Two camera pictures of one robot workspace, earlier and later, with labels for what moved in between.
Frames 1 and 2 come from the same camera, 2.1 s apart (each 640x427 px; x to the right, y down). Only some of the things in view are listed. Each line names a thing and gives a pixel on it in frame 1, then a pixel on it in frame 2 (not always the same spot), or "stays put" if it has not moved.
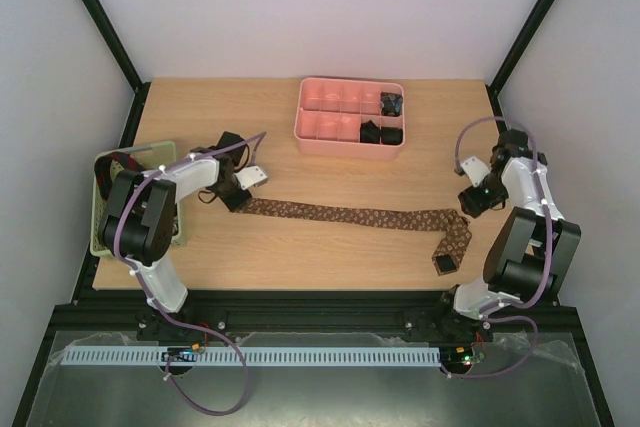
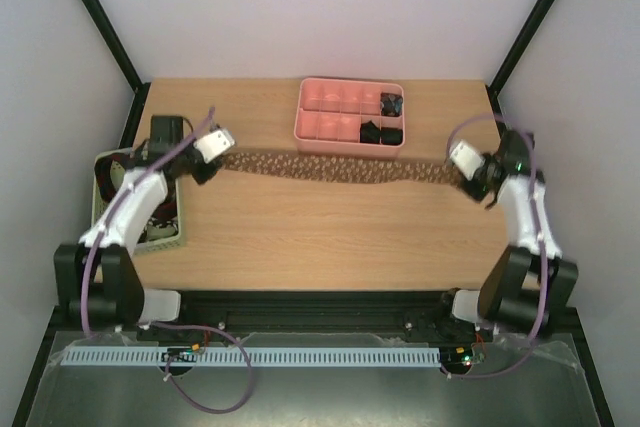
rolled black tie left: x=369 y=133 stays put
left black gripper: x=234 y=203 to x=202 y=178
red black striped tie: x=102 y=168 stays put
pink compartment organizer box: x=350 y=118 stays put
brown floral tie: x=446 y=257 to x=272 y=167
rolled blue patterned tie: x=391 y=104 stays put
